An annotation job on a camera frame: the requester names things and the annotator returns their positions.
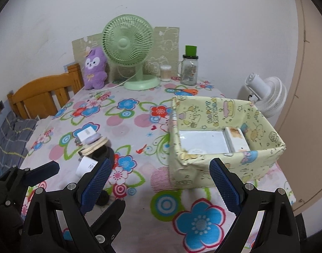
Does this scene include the pale cube charger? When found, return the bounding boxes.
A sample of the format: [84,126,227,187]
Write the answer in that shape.
[76,157,99,179]

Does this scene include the cream plug adapter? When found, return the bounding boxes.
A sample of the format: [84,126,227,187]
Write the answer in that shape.
[79,137,108,156]

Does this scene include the orange handled scissors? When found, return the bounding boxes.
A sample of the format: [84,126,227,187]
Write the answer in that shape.
[166,87,198,96]

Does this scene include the purple plush toy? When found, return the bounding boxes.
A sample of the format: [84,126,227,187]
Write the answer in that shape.
[82,46,109,90]

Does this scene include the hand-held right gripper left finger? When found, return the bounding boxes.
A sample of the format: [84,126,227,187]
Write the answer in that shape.
[20,157,113,253]

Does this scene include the green desk fan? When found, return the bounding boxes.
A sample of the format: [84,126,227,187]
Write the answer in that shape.
[102,14,161,90]

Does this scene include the white fan cable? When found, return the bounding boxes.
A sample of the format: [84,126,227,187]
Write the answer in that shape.
[105,74,136,88]

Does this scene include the small black object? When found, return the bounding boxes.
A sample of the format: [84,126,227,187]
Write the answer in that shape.
[95,189,110,206]

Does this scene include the yellow printed storage box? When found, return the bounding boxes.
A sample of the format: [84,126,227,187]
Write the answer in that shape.
[168,96,286,189]

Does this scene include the glass jar with green lid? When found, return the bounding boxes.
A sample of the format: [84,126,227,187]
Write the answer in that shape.
[177,45,200,86]

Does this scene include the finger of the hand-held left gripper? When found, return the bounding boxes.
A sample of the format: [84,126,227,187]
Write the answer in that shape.
[90,198,126,253]
[10,160,60,190]

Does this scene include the white charger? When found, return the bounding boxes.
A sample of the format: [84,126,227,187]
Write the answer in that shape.
[77,127,99,145]

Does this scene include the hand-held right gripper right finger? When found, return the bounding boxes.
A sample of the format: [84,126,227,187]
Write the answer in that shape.
[209,158,301,253]

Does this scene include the printed cardboard sheet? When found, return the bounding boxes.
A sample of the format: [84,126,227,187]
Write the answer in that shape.
[72,26,180,83]

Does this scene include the small printed white box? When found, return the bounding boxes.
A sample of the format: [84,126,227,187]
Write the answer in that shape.
[225,127,250,153]

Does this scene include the floral tablecloth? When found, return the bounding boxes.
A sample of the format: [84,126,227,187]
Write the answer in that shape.
[19,75,296,253]

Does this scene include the black round object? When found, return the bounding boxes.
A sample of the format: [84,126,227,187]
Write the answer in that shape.
[90,146,115,170]

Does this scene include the beige door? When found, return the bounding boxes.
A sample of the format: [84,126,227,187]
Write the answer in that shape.
[266,0,322,217]

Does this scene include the grey plaid blanket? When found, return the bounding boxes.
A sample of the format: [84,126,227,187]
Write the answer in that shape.
[0,109,38,180]

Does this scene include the cotton swab container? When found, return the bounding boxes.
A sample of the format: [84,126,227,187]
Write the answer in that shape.
[160,65,172,82]

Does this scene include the white clip fan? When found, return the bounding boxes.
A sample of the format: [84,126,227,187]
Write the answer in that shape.
[236,72,287,119]

